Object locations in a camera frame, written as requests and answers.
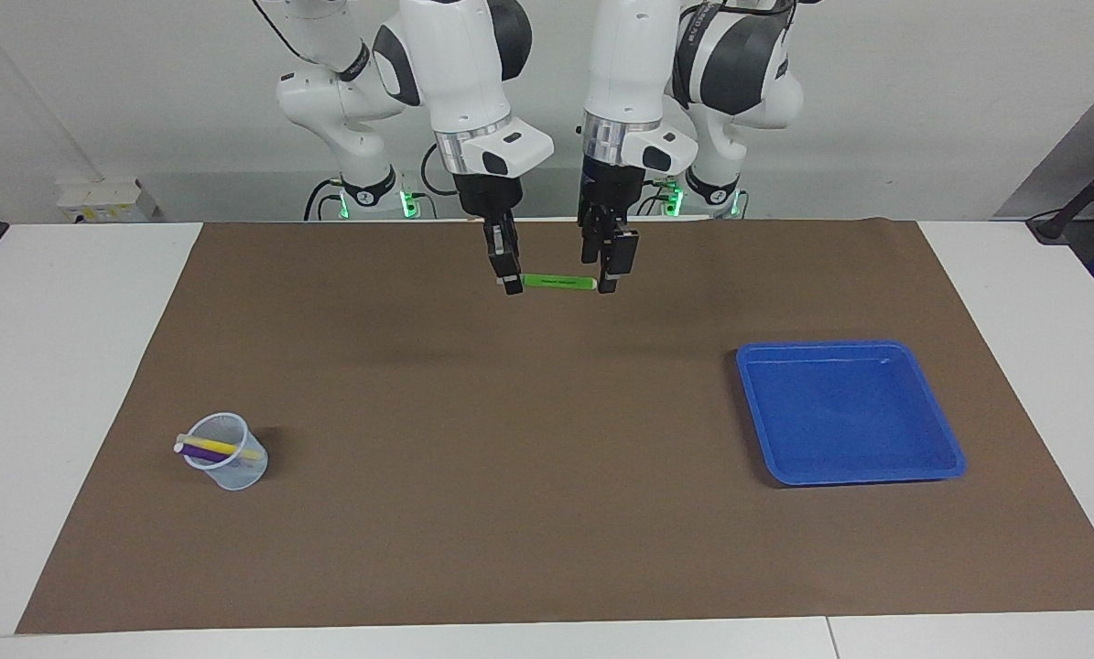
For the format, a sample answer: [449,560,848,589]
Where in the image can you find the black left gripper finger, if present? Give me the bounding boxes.
[579,209,613,266]
[597,229,641,296]

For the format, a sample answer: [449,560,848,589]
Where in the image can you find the yellow marker pen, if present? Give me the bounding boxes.
[174,436,264,461]

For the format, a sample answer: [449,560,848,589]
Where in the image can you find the brown table mat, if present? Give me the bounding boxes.
[16,218,1094,635]

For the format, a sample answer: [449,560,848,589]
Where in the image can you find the blue plastic tray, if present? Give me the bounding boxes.
[735,340,968,487]

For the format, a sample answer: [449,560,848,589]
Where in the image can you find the translucent plastic cup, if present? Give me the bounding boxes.
[182,412,269,492]

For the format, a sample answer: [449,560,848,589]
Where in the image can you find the white power strip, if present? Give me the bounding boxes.
[57,178,158,223]

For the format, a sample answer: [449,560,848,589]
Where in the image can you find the black stand pole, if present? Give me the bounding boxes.
[1027,142,1094,246]

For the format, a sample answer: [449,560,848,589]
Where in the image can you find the black base cable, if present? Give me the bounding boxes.
[627,178,685,218]
[305,178,341,221]

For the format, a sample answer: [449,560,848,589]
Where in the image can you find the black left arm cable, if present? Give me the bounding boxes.
[707,0,799,17]

